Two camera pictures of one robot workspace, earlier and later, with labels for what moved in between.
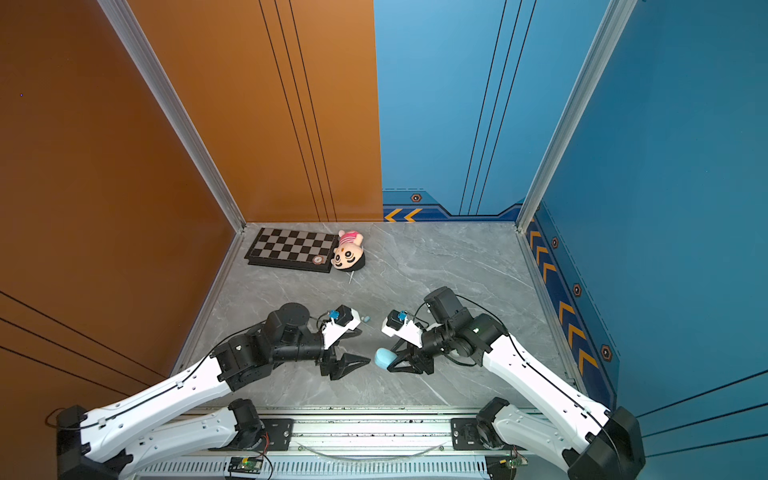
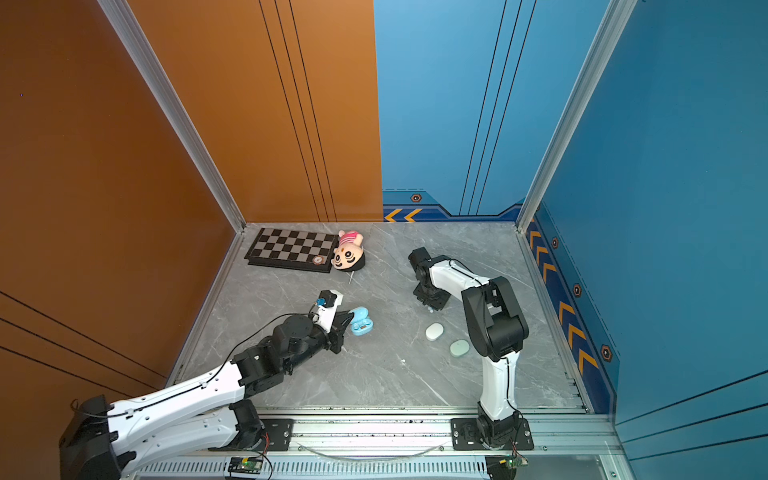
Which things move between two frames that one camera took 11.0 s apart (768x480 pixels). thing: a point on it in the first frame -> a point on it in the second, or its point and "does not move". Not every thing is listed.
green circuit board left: (246, 465) does not move
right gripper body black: (423, 359) -> (435, 299)
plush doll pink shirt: (349, 255) does not move
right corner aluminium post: (614, 21) does not move
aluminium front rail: (339, 438) does not move
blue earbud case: (384, 357) -> (360, 323)
